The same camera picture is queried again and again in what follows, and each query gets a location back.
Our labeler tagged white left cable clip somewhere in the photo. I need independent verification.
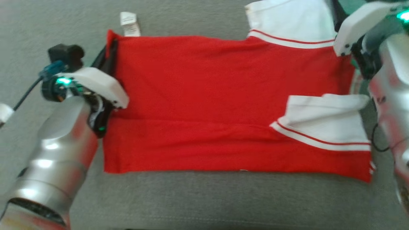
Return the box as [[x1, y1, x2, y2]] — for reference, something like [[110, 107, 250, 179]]
[[0, 103, 15, 126]]

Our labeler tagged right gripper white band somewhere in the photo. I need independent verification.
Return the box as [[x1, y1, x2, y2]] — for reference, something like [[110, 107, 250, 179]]
[[330, 0, 404, 80]]

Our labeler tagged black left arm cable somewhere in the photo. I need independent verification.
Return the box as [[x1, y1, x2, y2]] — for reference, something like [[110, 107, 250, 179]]
[[12, 77, 43, 111]]

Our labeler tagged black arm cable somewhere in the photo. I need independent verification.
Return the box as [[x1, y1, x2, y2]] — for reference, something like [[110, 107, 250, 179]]
[[372, 123, 391, 153], [12, 77, 43, 111]]

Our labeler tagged red shirt with white sleeves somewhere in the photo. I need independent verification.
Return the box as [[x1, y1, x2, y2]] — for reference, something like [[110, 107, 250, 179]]
[[102, 0, 377, 184]]

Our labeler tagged blue left camera cable plug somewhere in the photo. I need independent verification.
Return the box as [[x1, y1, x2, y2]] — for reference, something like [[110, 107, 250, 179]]
[[38, 61, 66, 81]]

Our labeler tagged large grey sofa seat cushion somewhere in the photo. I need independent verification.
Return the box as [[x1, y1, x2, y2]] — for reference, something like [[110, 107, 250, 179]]
[[0, 0, 409, 230]]

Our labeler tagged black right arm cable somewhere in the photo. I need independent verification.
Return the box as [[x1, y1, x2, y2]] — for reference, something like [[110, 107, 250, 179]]
[[372, 123, 391, 153]]

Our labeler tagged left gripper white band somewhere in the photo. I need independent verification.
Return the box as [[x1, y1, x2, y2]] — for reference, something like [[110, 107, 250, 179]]
[[56, 39, 130, 139]]

